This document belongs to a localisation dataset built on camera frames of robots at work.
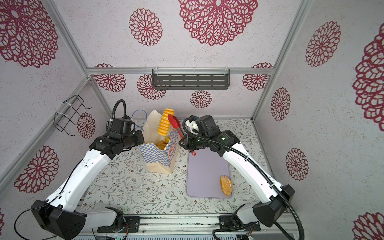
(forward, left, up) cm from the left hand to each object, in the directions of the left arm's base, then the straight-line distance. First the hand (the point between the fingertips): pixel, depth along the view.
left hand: (142, 139), depth 78 cm
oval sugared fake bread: (-18, -44, -19) cm, 52 cm away
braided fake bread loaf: (+4, -12, +7) cm, 15 cm away
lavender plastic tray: (-7, -33, -24) cm, 42 cm away
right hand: (-7, -20, +7) cm, 23 cm away
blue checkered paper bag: (-5, -6, -14) cm, 16 cm away
